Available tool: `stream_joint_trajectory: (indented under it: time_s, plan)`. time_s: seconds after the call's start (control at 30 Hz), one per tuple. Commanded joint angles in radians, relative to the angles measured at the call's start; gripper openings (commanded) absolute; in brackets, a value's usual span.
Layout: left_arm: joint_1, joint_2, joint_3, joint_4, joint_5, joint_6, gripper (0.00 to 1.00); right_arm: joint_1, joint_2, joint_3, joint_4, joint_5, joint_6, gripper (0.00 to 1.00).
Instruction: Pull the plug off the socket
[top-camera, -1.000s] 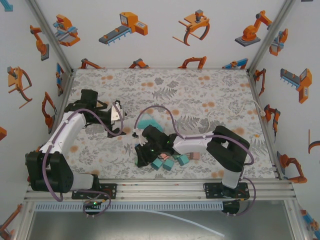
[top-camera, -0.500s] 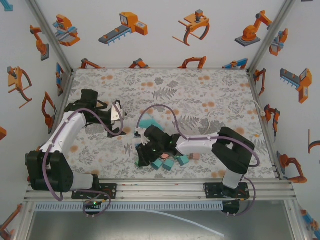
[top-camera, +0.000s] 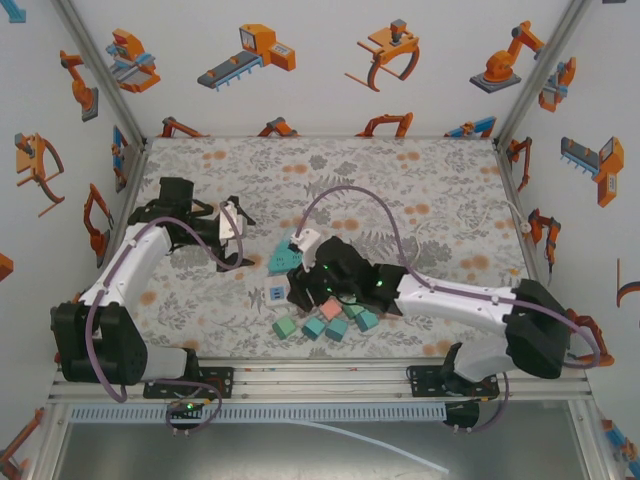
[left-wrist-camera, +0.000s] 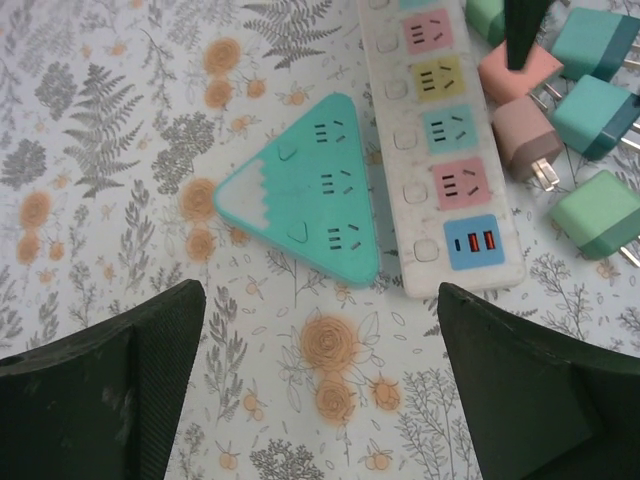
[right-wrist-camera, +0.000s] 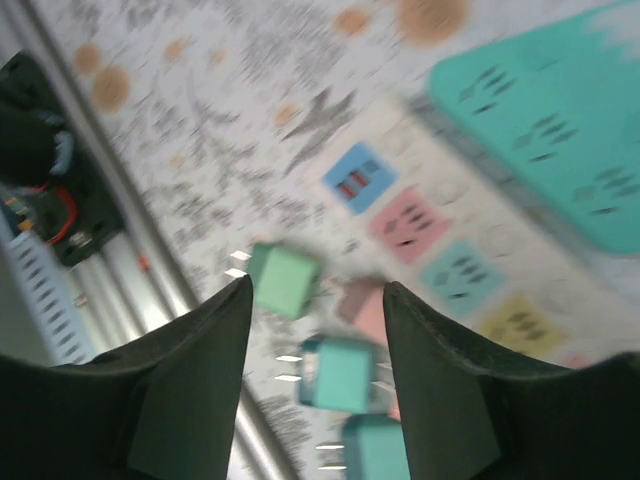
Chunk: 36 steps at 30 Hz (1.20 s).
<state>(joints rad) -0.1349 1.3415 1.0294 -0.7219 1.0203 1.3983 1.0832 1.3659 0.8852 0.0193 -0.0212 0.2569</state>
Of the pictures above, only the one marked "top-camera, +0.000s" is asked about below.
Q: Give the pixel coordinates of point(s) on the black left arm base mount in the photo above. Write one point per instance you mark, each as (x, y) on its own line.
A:
(215, 382)

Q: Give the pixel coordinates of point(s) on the blue conveyor wall sticker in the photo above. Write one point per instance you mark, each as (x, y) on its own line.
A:
(470, 129)

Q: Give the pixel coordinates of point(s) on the aluminium front rail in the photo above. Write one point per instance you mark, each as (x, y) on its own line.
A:
(320, 385)

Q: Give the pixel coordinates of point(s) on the conveyor machine wall sticker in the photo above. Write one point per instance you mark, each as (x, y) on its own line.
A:
(260, 42)
(610, 170)

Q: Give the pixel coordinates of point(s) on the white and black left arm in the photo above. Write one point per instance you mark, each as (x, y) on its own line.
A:
(130, 250)

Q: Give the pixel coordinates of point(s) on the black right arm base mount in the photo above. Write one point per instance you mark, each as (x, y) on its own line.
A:
(425, 382)

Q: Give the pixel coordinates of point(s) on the white multicolour-socket power strip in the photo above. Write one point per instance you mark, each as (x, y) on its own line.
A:
(270, 295)

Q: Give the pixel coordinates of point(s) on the teal cube plug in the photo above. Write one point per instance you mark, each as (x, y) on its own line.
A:
(336, 330)
(366, 321)
(314, 328)

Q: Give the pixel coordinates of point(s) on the aluminium side rail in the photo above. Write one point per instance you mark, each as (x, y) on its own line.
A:
(511, 180)
(136, 170)

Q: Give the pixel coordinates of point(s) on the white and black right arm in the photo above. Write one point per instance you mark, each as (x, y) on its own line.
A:
(450, 300)

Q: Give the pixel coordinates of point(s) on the aluminium frame post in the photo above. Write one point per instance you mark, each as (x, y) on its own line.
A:
(104, 75)
(537, 75)

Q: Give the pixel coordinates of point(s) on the teal triangular socket adapter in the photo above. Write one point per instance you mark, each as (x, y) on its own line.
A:
(282, 257)

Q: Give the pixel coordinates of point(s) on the claw grabber wall sticker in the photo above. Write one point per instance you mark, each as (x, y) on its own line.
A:
(37, 160)
(395, 45)

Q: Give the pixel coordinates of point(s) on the floral fern tablecloth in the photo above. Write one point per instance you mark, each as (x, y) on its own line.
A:
(225, 165)

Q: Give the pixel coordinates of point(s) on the salmon pink cube plug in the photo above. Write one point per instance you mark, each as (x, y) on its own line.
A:
(330, 309)

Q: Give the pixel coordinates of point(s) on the white plastic tube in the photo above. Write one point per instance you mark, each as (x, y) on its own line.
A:
(444, 470)

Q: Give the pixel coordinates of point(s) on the milling machine wall sticker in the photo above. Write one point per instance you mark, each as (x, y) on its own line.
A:
(557, 85)
(132, 65)

